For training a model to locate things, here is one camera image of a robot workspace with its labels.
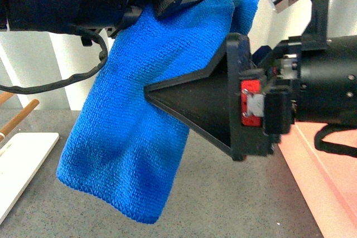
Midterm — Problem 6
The wooden towel rack rod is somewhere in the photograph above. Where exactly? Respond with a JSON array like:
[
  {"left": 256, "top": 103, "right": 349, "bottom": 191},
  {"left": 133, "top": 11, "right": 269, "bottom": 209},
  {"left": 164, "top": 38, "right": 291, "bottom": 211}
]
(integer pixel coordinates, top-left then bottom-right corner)
[{"left": 1, "top": 99, "right": 40, "bottom": 141}]

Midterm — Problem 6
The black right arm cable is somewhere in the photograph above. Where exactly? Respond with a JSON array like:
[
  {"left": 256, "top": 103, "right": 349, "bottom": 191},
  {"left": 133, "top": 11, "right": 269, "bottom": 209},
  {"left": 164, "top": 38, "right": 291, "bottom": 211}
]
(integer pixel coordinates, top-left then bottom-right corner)
[{"left": 314, "top": 123, "right": 357, "bottom": 157}]

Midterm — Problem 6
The black triangular right gripper finger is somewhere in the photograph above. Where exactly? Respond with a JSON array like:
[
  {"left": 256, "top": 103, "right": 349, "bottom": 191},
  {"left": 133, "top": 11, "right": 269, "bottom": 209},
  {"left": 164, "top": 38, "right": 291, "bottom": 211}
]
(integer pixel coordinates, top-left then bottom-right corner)
[{"left": 144, "top": 33, "right": 250, "bottom": 161}]

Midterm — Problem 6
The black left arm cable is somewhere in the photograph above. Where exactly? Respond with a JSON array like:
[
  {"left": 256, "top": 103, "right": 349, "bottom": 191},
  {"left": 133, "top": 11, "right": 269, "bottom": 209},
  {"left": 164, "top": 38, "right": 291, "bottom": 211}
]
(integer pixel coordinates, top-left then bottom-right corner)
[{"left": 0, "top": 25, "right": 109, "bottom": 95}]

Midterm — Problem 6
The white rectangular tray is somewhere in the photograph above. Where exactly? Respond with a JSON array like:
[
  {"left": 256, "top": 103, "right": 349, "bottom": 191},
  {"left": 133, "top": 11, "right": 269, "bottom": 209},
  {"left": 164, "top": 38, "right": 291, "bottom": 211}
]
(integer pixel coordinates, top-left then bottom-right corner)
[{"left": 1, "top": 133, "right": 59, "bottom": 222}]

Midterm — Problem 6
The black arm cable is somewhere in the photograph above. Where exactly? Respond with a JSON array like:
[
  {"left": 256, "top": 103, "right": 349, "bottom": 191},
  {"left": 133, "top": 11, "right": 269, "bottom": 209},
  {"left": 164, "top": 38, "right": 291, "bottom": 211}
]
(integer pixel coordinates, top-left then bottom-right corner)
[
  {"left": 314, "top": 123, "right": 357, "bottom": 157},
  {"left": 0, "top": 25, "right": 109, "bottom": 95}
]

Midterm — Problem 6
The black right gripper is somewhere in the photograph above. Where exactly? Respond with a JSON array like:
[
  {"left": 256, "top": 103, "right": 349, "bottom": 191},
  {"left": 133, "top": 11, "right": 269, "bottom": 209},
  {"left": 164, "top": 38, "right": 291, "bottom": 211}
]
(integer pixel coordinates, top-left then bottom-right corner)
[{"left": 240, "top": 36, "right": 356, "bottom": 157}]

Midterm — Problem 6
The pink plastic bin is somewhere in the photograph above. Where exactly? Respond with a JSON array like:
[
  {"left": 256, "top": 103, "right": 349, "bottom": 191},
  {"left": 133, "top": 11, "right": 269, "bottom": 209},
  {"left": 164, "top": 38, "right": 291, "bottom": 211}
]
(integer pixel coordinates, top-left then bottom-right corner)
[{"left": 279, "top": 123, "right": 356, "bottom": 237}]

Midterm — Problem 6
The blue microfiber cloth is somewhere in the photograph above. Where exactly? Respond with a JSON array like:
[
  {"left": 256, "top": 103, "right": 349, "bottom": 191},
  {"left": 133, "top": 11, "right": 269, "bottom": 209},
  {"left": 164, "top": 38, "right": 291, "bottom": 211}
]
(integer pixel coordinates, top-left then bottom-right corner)
[{"left": 56, "top": 0, "right": 259, "bottom": 224}]

